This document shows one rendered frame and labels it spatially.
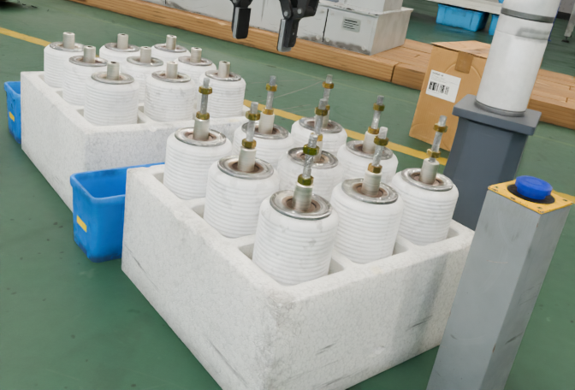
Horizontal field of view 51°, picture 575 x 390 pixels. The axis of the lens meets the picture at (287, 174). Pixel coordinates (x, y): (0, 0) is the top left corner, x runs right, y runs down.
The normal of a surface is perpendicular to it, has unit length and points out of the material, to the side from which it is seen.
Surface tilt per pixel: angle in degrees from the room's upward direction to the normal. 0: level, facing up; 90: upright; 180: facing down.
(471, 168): 90
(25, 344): 0
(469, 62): 90
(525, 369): 0
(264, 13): 90
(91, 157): 90
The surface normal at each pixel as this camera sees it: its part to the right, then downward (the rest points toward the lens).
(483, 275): -0.78, 0.12
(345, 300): 0.61, 0.39
